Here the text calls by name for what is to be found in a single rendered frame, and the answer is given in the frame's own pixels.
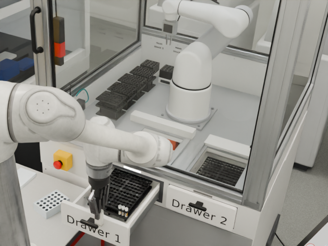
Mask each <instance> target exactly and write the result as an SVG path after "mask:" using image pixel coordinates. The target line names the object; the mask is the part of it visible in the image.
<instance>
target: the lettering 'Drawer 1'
mask: <svg viewBox="0 0 328 246"><path fill-rule="evenodd" d="M68 216H69V215H67V222H69V219H68ZM69 217H71V216H69ZM71 218H72V219H73V217H71ZM69 223H71V222H69ZM73 223H74V219H73V222H72V223H71V224H73ZM83 226H85V229H86V225H83ZM81 227H82V225H81ZM82 228H83V227H82ZM91 229H93V228H92V227H91ZM91 229H90V227H89V231H91ZM95 231H96V229H95V230H94V229H93V232H94V233H95ZM99 231H102V230H100V229H99V230H98V234H99V235H101V234H100V233H102V234H104V233H103V231H102V232H99ZM115 235H116V234H115ZM101 236H103V235H101ZM116 236H118V235H116ZM116 242H118V243H120V242H119V236H118V238H117V241H116Z"/></svg>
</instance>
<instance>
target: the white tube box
mask: <svg viewBox="0 0 328 246"><path fill-rule="evenodd" d="M63 200H67V201H70V198H68V197H67V196H65V195H64V194H63V193H61V192H60V191H58V190H57V189H56V190H55V191H53V192H51V193H49V194H48V195H46V196H44V197H42V198H41V199H39V200H37V201H35V202H34V203H33V207H34V210H35V211H36V212H37V213H39V214H40V215H41V216H43V217H44V218H45V219H48V218H50V217H51V216H53V215H55V214H56V213H58V212H59V211H61V202H62V201H63Z"/></svg>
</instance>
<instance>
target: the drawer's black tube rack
mask: <svg viewBox="0 0 328 246"><path fill-rule="evenodd" d="M115 170H117V171H115ZM118 171H119V172H118ZM122 175H123V176H122ZM125 176H126V177H125ZM110 180H111V183H110V187H109V193H108V200H107V201H108V202H109V203H113V204H116V205H122V206H125V208H126V207H128V209H129V212H128V216H127V217H125V215H124V216H122V214H121V215H119V211H118V210H116V209H113V208H111V207H108V206H105V205H104V207H106V210H103V211H104V212H107V213H108V215H110V214H112V215H115V216H117V217H120V218H122V219H124V221H125V222H126V220H127V219H128V218H129V216H130V215H131V214H132V213H133V211H134V210H135V209H136V208H137V206H138V205H139V204H140V203H141V201H142V200H143V199H144V198H145V196H146V195H147V194H148V192H149V191H150V190H151V189H152V186H150V185H151V183H152V181H151V180H148V179H146V178H143V177H140V176H137V175H134V174H131V173H128V172H126V171H123V170H120V169H117V168H115V169H114V170H113V171H112V173H111V174H110ZM143 180H144V181H143ZM146 181H147V182H146ZM144 183H146V184H144Z"/></svg>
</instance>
